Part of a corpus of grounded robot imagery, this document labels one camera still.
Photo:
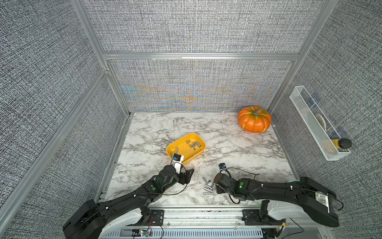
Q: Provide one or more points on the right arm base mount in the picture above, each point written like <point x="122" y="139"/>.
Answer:
<point x="260" y="217"/>

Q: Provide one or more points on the orange decorative pumpkin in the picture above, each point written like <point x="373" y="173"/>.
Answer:
<point x="254" y="119"/>

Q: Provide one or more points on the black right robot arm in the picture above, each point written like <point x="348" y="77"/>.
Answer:
<point x="315" y="199"/>

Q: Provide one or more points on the yellow bottle with black cap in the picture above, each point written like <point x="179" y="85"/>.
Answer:
<point x="342" y="143"/>

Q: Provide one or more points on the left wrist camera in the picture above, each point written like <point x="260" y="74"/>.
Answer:
<point x="177" y="160"/>

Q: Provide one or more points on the clear acrylic wall shelf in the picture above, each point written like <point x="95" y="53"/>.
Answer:
<point x="321" y="129"/>

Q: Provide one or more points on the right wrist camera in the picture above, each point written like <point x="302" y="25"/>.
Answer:
<point x="222" y="166"/>

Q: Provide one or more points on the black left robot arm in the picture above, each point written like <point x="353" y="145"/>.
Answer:
<point x="90" y="219"/>

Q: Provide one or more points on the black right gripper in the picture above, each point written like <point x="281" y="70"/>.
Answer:
<point x="218" y="190"/>

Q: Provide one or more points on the yellow plastic storage box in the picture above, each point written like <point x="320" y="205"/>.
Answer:
<point x="186" y="149"/>

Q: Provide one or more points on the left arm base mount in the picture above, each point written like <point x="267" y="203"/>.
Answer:
<point x="155" y="217"/>

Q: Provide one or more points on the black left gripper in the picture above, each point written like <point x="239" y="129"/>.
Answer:
<point x="187" y="177"/>

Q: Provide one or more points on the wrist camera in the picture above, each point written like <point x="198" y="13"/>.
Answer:
<point x="222" y="166"/>
<point x="177" y="160"/>

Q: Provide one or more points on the white brush in shelf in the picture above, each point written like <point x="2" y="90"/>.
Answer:
<point x="321" y="120"/>

